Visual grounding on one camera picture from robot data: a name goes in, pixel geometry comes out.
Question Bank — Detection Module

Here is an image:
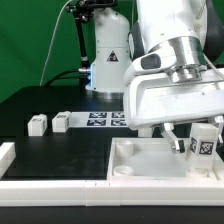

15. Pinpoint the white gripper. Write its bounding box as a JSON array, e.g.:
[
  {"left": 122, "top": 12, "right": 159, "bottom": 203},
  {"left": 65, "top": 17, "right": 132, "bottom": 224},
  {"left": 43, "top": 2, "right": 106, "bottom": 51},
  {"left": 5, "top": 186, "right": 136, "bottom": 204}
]
[{"left": 123, "top": 70, "right": 224, "bottom": 154}]

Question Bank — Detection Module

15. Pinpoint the white square tabletop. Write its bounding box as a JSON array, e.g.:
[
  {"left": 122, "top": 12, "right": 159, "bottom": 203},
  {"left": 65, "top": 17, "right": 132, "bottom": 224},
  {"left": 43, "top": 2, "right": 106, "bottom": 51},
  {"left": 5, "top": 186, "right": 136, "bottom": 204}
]
[{"left": 106, "top": 137, "right": 224, "bottom": 182}]

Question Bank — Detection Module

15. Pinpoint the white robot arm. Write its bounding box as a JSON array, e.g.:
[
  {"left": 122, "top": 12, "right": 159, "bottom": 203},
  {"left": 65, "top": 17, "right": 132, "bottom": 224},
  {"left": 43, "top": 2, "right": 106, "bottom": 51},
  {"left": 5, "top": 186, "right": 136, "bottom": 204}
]
[{"left": 87, "top": 0, "right": 224, "bottom": 153}]

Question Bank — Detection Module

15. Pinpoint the white sheet with AprilTags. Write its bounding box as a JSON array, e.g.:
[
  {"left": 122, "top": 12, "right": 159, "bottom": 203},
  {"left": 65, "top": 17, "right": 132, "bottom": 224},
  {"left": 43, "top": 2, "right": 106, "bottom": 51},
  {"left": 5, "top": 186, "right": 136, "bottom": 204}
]
[{"left": 70, "top": 111, "right": 126, "bottom": 128}]

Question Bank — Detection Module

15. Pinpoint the white U-shaped obstacle fence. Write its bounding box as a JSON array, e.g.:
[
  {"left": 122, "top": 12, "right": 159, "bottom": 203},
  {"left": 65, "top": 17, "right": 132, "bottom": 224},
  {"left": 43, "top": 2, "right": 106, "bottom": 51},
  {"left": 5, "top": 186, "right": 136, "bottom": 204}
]
[{"left": 0, "top": 143, "right": 224, "bottom": 206}]

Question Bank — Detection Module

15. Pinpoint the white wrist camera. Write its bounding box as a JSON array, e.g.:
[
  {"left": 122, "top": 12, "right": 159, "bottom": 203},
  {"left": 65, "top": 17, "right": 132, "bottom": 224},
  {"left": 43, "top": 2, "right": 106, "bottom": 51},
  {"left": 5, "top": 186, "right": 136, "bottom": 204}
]
[{"left": 126, "top": 49, "right": 176, "bottom": 77}]

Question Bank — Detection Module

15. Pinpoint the black cable bundle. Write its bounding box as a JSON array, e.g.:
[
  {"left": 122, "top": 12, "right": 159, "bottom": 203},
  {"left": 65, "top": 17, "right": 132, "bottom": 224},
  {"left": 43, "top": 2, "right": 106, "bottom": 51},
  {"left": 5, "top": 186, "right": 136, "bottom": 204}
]
[{"left": 44, "top": 68, "right": 92, "bottom": 88}]

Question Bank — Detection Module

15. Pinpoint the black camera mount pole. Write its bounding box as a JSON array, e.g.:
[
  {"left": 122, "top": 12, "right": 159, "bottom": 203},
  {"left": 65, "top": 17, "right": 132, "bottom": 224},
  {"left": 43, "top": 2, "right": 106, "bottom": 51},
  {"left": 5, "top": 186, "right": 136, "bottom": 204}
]
[{"left": 66, "top": 0, "right": 118, "bottom": 68}]

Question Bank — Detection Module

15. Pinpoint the white cable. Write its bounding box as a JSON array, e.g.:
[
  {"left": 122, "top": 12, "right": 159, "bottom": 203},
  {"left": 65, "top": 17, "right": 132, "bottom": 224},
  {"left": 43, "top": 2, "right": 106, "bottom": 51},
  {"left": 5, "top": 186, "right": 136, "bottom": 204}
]
[{"left": 39, "top": 0, "right": 73, "bottom": 87}]

